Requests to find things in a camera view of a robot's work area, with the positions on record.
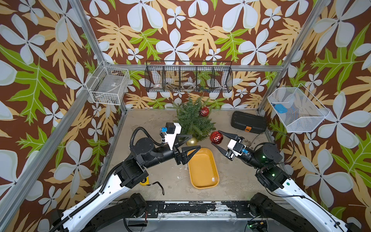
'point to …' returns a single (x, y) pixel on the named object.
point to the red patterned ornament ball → (204, 111)
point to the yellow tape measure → (146, 182)
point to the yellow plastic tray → (203, 170)
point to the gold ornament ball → (192, 142)
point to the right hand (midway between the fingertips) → (216, 135)
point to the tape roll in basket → (188, 85)
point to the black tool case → (249, 122)
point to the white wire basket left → (107, 85)
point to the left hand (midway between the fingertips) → (195, 140)
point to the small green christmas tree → (192, 123)
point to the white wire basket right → (299, 111)
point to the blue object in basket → (280, 108)
